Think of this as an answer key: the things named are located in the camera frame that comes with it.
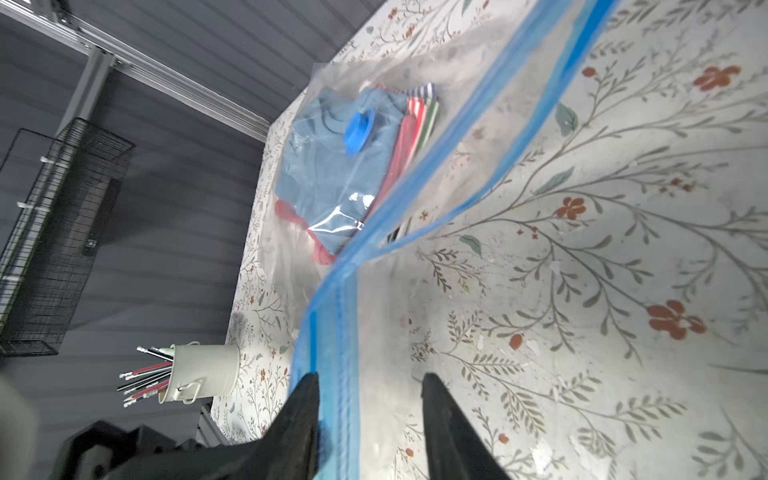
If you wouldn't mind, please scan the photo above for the white metal pen cup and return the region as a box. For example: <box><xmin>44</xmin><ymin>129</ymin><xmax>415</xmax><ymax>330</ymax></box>
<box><xmin>158</xmin><ymin>342</ymin><xmax>240</xmax><ymax>405</ymax></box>

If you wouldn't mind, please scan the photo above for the striped folded garment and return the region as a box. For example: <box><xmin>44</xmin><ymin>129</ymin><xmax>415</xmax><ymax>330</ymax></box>
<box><xmin>380</xmin><ymin>83</ymin><xmax>440</xmax><ymax>200</ymax></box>

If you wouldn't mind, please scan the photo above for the red folded garment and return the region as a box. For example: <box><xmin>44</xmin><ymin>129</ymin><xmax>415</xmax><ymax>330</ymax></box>
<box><xmin>274</xmin><ymin>110</ymin><xmax>419</xmax><ymax>265</ymax></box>

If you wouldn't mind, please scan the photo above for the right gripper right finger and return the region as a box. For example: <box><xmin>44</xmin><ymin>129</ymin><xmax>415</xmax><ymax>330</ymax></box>
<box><xmin>421</xmin><ymin>373</ymin><xmax>509</xmax><ymax>480</ymax></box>

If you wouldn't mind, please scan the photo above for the blue vacuum valve cap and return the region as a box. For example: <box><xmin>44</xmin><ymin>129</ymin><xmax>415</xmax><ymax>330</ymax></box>
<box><xmin>343</xmin><ymin>109</ymin><xmax>376</xmax><ymax>158</ymax></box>

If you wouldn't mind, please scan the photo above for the blue tank top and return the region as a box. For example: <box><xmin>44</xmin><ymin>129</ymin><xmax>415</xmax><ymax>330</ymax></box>
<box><xmin>275</xmin><ymin>88</ymin><xmax>407</xmax><ymax>255</ymax></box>

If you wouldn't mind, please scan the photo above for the black wire wall basket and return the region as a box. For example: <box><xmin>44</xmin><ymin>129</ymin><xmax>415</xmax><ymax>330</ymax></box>
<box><xmin>1</xmin><ymin>118</ymin><xmax>135</xmax><ymax>357</ymax></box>

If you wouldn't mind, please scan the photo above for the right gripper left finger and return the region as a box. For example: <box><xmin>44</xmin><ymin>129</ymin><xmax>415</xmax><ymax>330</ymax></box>
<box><xmin>107</xmin><ymin>373</ymin><xmax>320</xmax><ymax>479</ymax></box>

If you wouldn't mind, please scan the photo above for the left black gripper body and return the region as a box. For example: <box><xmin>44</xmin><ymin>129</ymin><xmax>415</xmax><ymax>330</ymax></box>
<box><xmin>50</xmin><ymin>420</ymin><xmax>204</xmax><ymax>479</ymax></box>

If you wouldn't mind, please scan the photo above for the clear vacuum bag blue zipper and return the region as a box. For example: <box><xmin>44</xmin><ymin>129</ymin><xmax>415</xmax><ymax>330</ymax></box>
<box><xmin>259</xmin><ymin>1</ymin><xmax>614</xmax><ymax>479</ymax></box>

